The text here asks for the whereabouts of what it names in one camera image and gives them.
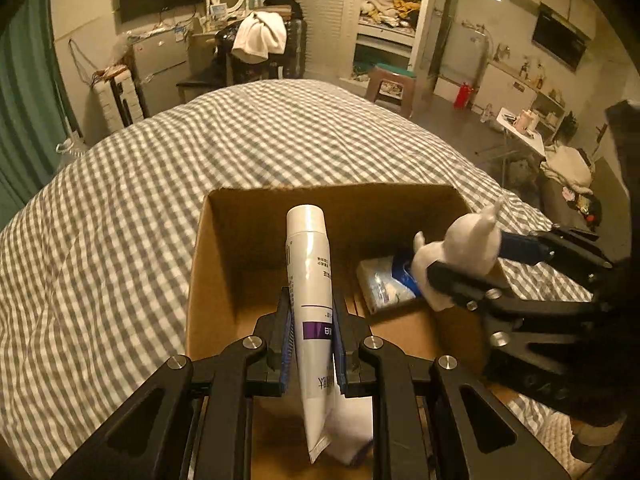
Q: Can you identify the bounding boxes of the white radiator heater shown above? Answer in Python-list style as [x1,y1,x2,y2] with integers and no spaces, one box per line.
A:
[92,65,147,137]

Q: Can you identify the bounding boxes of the small white fridge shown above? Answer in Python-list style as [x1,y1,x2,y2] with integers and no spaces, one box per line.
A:
[131,30,191,117]

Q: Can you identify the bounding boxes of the black chair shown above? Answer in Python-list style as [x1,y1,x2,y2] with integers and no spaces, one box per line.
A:
[215,24,301,87]

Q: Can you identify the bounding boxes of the pile of light clothes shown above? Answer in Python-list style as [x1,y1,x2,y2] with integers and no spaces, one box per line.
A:
[540,144,596,195]

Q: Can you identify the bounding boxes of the blue white tissue packet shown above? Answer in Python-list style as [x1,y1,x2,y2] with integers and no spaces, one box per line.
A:
[356,255,426,316]

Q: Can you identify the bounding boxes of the low dark bench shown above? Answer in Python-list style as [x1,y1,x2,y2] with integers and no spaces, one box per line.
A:
[176,77,222,107]

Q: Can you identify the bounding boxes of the white squeeze tube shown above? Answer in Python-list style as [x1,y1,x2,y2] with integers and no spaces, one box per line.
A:
[285,204,346,465]

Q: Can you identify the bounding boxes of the white quilted pad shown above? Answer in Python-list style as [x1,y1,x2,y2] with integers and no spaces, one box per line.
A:
[520,400,588,480]

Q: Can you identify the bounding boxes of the brown cardboard box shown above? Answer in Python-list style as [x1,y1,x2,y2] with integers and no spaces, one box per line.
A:
[185,182,523,480]

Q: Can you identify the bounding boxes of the white kitchen counter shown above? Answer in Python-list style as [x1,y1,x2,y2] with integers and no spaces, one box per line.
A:
[486,60,567,137]

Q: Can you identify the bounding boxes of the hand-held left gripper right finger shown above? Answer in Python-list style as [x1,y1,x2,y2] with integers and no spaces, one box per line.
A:
[330,290,571,480]

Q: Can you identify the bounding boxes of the white towel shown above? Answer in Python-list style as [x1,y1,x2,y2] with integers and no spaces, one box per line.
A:
[231,10,288,64]

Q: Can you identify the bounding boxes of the grey checked bedspread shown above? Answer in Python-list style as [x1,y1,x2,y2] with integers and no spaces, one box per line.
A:
[0,79,571,480]

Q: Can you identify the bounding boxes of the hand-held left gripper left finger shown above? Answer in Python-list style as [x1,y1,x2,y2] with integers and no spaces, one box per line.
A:
[50,287,301,480]

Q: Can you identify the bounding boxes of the white plush toy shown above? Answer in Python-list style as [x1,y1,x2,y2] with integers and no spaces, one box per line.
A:
[411,194,507,312]

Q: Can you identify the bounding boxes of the open white wardrobe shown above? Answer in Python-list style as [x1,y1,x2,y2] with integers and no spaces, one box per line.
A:
[350,0,442,97]

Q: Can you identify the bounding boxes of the brown plastic stool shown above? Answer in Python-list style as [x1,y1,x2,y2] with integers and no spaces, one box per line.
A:
[364,63,419,120]

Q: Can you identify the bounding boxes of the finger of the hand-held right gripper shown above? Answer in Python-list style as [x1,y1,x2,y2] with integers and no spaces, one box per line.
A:
[499,226,614,287]
[427,261,602,412]

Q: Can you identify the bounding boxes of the dark armchair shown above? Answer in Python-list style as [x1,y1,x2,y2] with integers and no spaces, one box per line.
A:
[540,157,632,257]

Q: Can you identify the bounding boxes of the green curtain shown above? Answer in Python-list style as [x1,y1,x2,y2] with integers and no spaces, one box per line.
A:
[0,0,82,213]

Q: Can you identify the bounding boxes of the white soft packet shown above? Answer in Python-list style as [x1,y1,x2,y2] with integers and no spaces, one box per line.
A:
[324,394,375,467]

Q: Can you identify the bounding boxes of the white folding table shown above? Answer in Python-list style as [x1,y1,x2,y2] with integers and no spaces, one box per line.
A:
[475,107,549,182]

